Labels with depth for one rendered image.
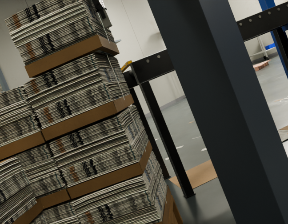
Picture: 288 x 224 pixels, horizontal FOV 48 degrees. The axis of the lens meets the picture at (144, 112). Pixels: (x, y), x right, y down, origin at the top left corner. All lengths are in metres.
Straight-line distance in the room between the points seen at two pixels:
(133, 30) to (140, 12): 0.62
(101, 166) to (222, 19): 0.68
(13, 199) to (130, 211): 0.40
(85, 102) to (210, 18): 0.52
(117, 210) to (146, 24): 7.27
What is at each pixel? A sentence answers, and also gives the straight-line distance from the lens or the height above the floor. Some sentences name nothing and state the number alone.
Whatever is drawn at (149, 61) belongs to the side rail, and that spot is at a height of 0.77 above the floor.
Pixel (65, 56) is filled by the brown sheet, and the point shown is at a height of 0.85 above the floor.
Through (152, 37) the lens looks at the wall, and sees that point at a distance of 8.24.
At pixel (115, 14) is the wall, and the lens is 7.70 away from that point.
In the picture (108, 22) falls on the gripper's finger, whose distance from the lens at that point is 1.32.
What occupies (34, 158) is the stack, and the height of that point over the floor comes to 0.57.
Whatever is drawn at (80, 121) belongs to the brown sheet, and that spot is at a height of 0.63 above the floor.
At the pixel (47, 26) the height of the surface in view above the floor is 0.97.
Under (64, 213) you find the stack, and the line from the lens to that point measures 1.29.
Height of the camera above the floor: 0.65
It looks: 4 degrees down
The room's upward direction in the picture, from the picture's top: 22 degrees counter-clockwise
